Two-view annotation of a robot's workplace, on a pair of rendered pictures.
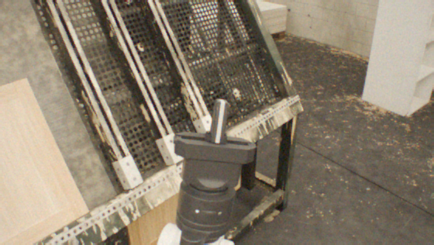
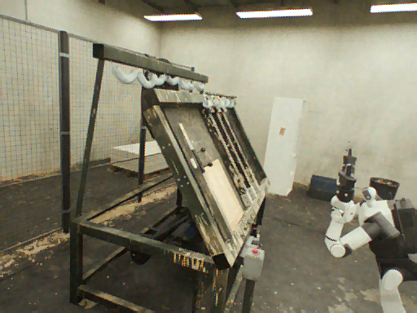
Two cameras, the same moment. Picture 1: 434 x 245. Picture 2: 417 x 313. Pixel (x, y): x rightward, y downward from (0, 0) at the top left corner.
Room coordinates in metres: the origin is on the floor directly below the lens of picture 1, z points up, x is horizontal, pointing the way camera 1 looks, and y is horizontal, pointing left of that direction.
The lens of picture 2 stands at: (-0.99, 1.83, 1.92)
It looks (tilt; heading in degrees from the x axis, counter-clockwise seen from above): 13 degrees down; 336
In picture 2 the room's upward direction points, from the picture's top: 6 degrees clockwise
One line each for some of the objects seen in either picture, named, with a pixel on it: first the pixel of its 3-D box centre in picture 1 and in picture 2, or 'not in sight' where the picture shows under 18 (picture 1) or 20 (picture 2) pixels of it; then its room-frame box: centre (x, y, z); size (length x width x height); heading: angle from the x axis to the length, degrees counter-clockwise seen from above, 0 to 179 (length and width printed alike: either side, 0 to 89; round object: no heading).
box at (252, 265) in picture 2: not in sight; (253, 264); (0.40, 0.79, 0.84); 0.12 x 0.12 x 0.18; 48
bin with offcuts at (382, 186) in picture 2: not in sight; (380, 196); (2.46, -3.55, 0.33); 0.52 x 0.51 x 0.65; 129
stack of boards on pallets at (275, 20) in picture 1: (211, 28); (160, 156); (5.95, 0.09, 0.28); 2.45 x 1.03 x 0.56; 129
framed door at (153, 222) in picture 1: (190, 185); not in sight; (1.69, 0.15, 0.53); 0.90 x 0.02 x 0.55; 138
